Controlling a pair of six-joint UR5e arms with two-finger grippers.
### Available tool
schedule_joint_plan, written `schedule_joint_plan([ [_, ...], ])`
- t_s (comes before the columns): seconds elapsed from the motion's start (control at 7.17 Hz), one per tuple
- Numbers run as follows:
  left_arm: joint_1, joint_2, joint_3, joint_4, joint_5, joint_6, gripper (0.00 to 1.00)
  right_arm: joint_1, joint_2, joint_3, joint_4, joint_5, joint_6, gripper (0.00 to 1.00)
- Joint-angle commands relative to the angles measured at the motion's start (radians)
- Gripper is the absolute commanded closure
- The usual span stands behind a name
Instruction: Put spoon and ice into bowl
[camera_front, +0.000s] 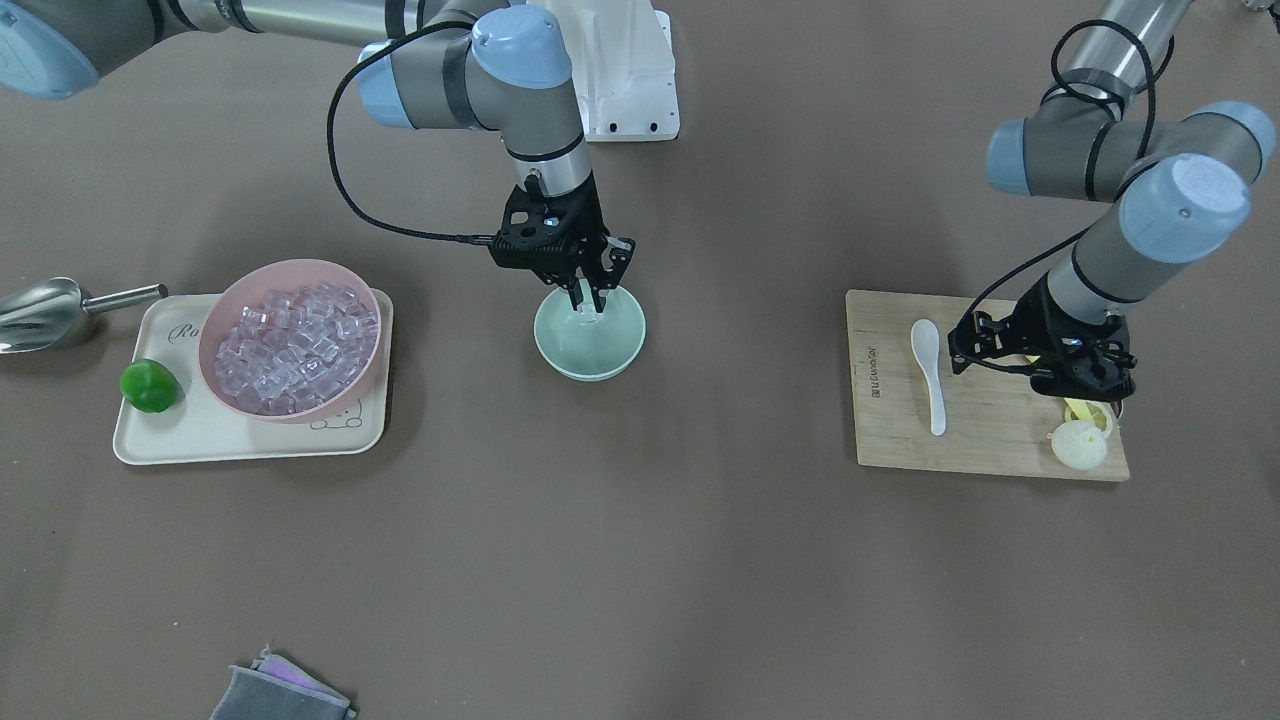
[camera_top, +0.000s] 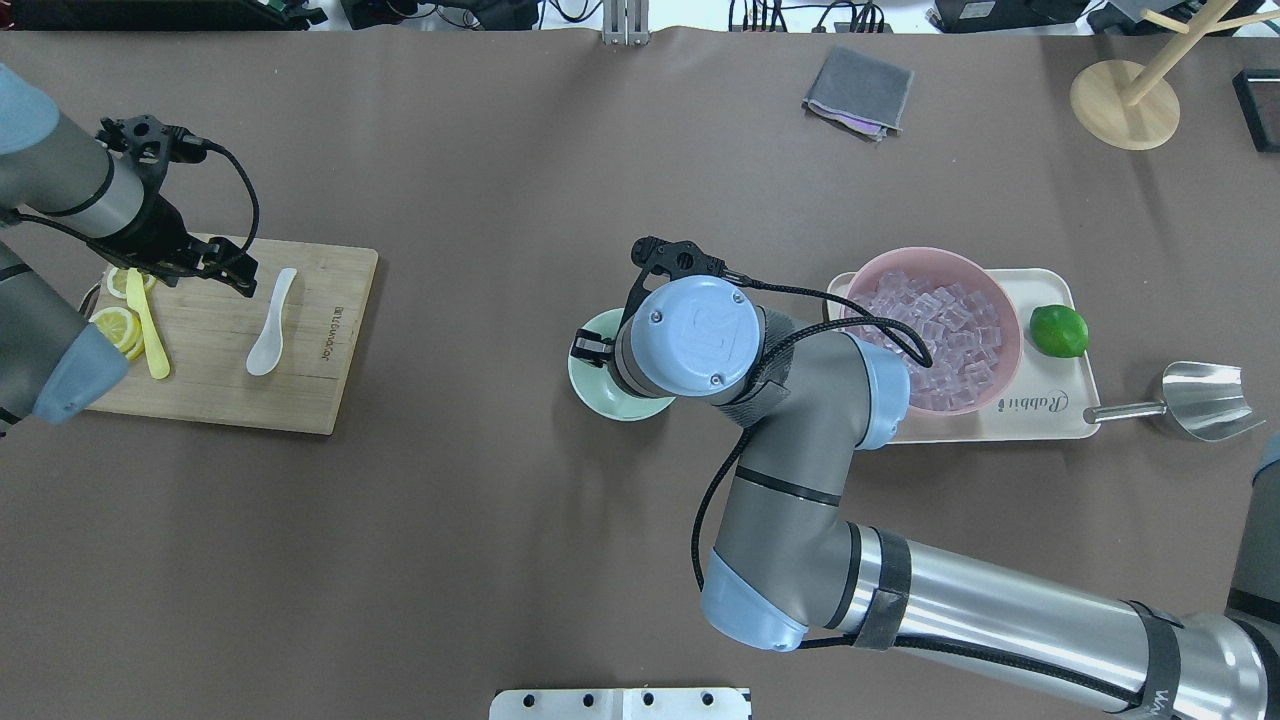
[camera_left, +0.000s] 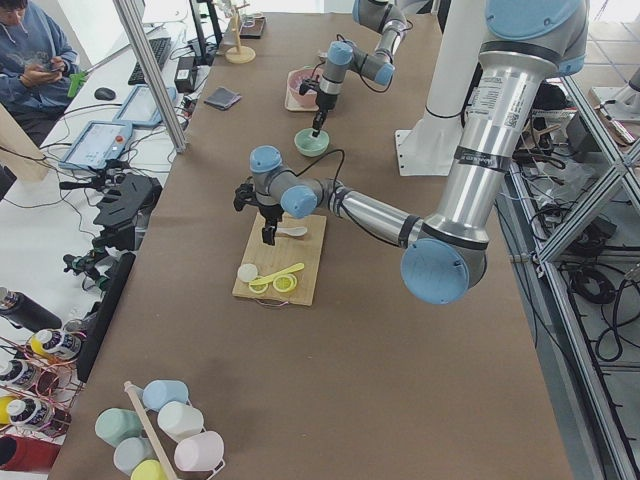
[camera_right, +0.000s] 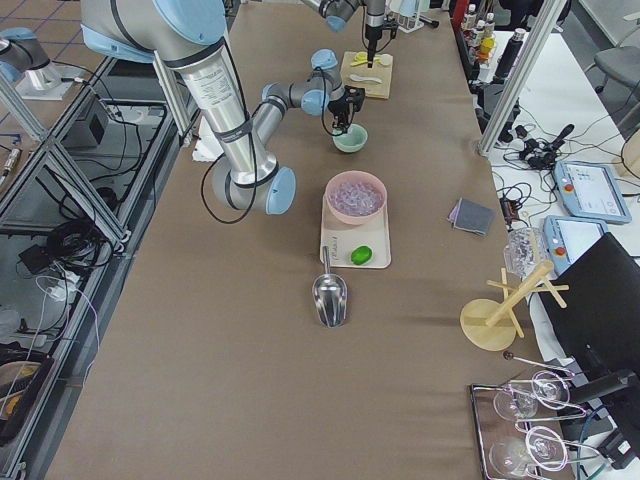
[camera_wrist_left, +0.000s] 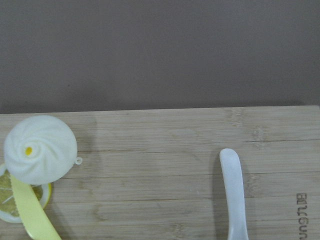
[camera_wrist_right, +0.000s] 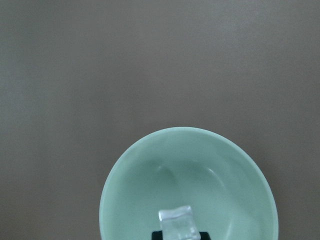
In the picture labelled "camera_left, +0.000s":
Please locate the blue cup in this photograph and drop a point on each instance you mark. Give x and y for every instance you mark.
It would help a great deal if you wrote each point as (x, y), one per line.
(157, 393)

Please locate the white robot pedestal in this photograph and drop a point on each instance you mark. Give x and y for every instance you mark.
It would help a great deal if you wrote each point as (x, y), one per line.
(428, 148)

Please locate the white cup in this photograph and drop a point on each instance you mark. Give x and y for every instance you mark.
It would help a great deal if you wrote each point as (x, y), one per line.
(180, 421)

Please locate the grey cup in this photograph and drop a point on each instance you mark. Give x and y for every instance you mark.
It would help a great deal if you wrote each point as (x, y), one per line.
(130, 452)

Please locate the lower lemon slice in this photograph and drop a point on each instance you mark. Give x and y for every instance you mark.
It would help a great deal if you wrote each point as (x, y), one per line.
(285, 283)

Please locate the near teach pendant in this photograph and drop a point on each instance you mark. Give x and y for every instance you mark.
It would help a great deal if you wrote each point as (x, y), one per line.
(97, 144)

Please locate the white steamed bun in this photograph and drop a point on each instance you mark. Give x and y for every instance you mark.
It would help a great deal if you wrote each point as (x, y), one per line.
(247, 272)

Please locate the white ceramic spoon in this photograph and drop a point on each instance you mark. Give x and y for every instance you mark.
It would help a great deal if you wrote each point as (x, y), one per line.
(294, 232)

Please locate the yellow plastic knife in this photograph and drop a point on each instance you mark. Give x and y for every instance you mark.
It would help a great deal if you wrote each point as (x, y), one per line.
(269, 278)

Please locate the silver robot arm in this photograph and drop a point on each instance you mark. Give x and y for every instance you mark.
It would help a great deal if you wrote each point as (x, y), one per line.
(344, 55)
(492, 60)

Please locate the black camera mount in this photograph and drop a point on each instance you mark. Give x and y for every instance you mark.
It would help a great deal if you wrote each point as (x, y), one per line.
(125, 211)

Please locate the wooden cup tree stand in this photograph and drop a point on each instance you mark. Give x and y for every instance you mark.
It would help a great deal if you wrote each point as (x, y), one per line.
(238, 53)

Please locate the lemon slice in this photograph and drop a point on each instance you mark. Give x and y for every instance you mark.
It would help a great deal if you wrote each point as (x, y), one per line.
(285, 283)
(258, 288)

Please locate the seated person in blue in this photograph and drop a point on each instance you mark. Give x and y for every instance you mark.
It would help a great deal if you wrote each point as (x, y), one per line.
(37, 62)

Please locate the cream serving tray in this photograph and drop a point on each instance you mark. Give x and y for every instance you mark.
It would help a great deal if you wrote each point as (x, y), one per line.
(296, 102)

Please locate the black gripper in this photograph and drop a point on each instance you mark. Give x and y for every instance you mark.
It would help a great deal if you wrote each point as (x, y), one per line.
(272, 213)
(324, 102)

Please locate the yellow sauce bottle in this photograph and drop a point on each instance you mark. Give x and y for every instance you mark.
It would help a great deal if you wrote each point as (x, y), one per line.
(58, 343)

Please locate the pink cup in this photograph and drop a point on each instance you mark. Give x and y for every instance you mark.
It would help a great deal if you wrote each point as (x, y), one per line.
(200, 452)

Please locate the black computer mouse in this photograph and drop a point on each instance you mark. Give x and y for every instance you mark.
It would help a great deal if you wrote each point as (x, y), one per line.
(104, 94)

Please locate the upper lemon slice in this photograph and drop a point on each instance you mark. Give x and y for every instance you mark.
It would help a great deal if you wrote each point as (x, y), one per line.
(258, 288)

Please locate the black water bottle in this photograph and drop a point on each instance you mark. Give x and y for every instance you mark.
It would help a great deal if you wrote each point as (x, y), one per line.
(24, 312)

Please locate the yellow cup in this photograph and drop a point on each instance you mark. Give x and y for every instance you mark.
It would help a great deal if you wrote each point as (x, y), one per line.
(149, 469)

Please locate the far teach pendant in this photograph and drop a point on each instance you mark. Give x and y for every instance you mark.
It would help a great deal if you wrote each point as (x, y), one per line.
(139, 108)

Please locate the grey folded cloth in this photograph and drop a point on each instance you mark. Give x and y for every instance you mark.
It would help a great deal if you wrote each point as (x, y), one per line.
(222, 98)

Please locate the green ceramic bowl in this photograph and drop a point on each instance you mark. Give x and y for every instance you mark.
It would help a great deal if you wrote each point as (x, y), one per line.
(311, 143)

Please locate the teach pendant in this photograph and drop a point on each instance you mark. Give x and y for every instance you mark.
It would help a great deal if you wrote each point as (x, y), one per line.
(139, 108)
(97, 144)

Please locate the green cup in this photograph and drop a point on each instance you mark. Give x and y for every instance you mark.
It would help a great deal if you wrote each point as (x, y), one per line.
(115, 425)

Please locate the wooden cutting board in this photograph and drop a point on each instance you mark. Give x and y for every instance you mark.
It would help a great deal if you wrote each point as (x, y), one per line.
(286, 252)

